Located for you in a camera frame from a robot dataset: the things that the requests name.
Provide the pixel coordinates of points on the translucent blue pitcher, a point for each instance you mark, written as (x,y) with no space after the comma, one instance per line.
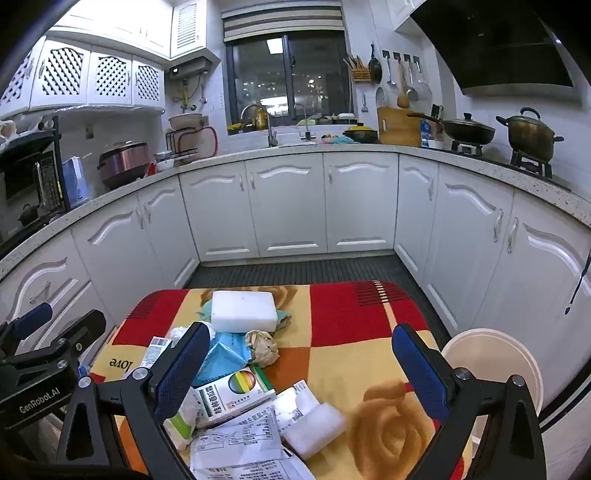
(76,182)

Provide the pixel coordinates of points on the yellow gas pipe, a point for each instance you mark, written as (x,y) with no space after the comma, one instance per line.
(186,99)

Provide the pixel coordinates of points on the amber bottle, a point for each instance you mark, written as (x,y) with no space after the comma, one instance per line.
(259,117)

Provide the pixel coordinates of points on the black microwave oven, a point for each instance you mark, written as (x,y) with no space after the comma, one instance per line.
(27,175)

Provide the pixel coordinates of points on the row of white cabinet doors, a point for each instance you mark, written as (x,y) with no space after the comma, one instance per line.
(291,207)

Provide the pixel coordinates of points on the dark ribbed floor mat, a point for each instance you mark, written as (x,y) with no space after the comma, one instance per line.
(300,270)

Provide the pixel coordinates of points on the wooden cutting board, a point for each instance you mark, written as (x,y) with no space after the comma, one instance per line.
(397,127)

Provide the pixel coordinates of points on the black gas stove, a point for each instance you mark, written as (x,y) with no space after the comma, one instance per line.
(531,164)

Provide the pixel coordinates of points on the metal skimmer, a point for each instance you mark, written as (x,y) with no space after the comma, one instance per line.
(412,94)

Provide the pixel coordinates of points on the striped roller blind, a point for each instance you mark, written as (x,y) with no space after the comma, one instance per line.
(281,23)

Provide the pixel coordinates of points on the white plastic bucket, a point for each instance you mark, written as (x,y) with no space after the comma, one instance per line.
(489,355)

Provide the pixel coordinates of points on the white lattice wall cabinet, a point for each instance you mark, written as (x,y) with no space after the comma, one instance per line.
(64,74)

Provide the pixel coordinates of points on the white barcode wrapper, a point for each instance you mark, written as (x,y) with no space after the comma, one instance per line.
(154,350)

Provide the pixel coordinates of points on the metal peeler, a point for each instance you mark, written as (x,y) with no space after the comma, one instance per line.
(365,108)

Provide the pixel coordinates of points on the black teapot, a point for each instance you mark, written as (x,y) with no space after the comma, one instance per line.
(27,216)

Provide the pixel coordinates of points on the wooden spatula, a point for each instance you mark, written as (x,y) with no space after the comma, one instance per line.
(403,99)

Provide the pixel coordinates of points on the teal dishcloth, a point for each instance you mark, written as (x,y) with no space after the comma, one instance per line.
(340,139)

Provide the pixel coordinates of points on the round colourful sticker card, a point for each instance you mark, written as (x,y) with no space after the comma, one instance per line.
(231,397)

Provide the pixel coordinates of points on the white tissue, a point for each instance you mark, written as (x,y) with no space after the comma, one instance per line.
(178,334)

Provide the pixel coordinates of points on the small chrome faucet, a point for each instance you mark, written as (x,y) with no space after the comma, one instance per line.
(307,134)

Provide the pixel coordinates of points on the black range hood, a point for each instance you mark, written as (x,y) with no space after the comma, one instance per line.
(498,46)

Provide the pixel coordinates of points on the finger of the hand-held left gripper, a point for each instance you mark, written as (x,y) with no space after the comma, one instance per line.
(32,317)
(85,327)

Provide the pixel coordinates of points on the red and yellow printed blanket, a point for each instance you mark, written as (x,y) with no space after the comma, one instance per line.
(351,360)

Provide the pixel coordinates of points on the black wok with lid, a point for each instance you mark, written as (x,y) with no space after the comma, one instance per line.
(468,131)

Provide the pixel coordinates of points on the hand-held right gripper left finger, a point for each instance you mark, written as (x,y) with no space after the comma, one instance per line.
(182,371)

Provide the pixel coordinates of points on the white upper cabinet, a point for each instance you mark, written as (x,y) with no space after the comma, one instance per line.
(115,23)

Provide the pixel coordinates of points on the metal ladle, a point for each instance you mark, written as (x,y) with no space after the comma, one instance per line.
(391,82)

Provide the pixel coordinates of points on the large white foam block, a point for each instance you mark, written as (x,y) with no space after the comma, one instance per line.
(244,311)

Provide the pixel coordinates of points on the wooden chopstick holder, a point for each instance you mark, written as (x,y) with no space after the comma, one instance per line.
(361,74)

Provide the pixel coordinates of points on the blue and white carton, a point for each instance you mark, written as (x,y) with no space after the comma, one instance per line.
(425,136)

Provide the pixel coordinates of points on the black bowl with yellow food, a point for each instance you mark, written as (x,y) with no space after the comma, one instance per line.
(360,134)

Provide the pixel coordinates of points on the small black frying pan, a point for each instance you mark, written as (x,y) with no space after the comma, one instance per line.
(375,69)

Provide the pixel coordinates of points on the dark stock pot with lid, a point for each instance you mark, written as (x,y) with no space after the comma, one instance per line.
(531,134)

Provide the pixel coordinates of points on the white water heater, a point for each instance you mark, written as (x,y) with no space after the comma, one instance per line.
(189,69)

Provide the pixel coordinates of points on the blue plastic bag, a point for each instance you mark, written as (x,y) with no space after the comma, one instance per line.
(226,355)

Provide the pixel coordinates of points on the mesh strainer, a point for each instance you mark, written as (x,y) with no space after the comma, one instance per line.
(424,92)

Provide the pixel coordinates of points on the brown paper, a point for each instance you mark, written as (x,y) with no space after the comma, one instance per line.
(263,348)

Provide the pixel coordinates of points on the tall chrome faucet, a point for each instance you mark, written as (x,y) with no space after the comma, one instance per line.
(272,134)

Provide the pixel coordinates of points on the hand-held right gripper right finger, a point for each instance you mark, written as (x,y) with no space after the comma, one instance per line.
(420,369)

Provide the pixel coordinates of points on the small white foam block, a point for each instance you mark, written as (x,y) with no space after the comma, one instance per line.
(314,429)

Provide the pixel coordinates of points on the green and white packet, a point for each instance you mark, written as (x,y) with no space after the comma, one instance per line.
(182,424)

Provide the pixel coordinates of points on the black dish rack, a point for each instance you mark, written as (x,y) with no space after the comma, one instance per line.
(184,147)

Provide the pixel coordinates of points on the white printed paper leaflet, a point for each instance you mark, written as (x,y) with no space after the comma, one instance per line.
(240,445)
(298,401)

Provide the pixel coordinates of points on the beige clay pot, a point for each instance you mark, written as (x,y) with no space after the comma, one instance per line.
(187,122)

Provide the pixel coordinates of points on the white bowl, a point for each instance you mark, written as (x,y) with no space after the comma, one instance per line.
(165,162)

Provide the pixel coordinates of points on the dark framed window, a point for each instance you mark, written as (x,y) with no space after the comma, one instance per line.
(314,74)

